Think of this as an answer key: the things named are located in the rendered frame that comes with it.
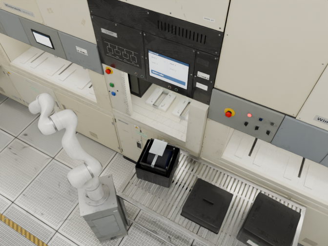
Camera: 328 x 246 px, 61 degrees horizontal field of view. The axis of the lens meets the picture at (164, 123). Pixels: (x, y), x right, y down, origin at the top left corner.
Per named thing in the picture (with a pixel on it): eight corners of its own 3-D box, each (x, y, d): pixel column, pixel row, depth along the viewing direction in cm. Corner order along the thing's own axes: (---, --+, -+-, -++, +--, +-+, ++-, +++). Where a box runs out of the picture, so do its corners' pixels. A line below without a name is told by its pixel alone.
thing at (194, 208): (179, 215, 203) (180, 208, 192) (196, 182, 218) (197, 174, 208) (217, 235, 194) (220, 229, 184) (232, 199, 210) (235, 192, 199)
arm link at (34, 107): (31, 115, 175) (33, 116, 203) (55, 104, 181) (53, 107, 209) (24, 102, 174) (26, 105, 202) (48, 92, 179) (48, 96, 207)
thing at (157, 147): (152, 152, 234) (150, 130, 209) (174, 159, 230) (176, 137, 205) (141, 176, 220) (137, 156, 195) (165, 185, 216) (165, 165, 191)
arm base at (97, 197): (85, 209, 205) (79, 199, 191) (82, 186, 217) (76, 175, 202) (111, 202, 209) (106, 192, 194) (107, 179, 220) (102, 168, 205)
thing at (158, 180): (149, 150, 237) (148, 138, 223) (179, 159, 231) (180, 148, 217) (136, 177, 221) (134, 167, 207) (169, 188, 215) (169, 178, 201)
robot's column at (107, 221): (99, 243, 262) (79, 216, 202) (95, 215, 279) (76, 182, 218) (128, 235, 267) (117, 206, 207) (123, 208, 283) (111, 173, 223)
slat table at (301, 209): (126, 225, 273) (115, 194, 212) (156, 176, 305) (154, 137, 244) (255, 301, 234) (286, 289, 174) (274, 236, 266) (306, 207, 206)
